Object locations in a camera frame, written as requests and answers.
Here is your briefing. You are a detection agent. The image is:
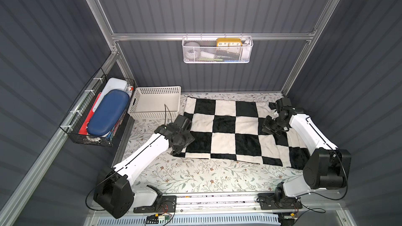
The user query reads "black white checkered pillowcase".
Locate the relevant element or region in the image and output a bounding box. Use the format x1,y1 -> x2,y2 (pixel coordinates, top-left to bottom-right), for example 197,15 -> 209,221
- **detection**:
176,97 -> 311,170

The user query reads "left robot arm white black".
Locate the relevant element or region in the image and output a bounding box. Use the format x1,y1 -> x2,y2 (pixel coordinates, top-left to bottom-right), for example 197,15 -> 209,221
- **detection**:
93,115 -> 195,219

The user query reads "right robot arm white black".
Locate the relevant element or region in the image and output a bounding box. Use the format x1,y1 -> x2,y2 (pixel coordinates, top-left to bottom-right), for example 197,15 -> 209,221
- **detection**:
262,97 -> 351,203

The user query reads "white tape roll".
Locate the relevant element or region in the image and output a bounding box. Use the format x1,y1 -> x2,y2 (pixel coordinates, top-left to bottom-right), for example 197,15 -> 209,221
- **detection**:
183,41 -> 201,60

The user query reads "white perforated plastic basket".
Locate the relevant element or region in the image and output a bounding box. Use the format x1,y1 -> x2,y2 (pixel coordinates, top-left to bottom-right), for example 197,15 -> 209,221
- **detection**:
128,86 -> 182,120

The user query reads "floral patterned table mat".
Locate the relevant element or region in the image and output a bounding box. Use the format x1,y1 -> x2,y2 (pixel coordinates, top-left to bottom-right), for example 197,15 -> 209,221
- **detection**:
121,92 -> 302,194

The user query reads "blue oval case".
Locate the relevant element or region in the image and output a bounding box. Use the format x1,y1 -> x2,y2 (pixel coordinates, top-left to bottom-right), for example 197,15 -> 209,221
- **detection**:
87,90 -> 130,137

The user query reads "white plastic box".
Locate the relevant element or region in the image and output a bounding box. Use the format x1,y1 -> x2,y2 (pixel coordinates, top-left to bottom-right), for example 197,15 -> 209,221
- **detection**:
92,77 -> 128,112

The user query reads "white mesh hanging basket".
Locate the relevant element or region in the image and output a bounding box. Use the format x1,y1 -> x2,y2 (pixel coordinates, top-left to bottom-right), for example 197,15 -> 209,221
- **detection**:
182,35 -> 254,64

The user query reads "yellow clock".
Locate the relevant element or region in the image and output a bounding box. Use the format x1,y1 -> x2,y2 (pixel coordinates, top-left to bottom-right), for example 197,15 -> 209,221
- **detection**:
216,38 -> 243,47

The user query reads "red flat book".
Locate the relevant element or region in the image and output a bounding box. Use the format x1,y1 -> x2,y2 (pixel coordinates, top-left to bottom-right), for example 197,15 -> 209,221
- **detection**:
79,93 -> 101,135

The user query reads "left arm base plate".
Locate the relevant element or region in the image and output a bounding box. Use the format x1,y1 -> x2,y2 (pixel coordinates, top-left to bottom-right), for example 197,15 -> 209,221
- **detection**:
133,196 -> 177,213

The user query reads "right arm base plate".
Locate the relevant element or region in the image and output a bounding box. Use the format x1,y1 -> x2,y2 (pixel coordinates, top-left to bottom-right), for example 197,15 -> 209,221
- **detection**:
256,193 -> 303,210

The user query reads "black wire wall basket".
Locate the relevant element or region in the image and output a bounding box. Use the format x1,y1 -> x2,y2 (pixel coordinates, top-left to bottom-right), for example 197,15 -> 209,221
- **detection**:
60,69 -> 137,147

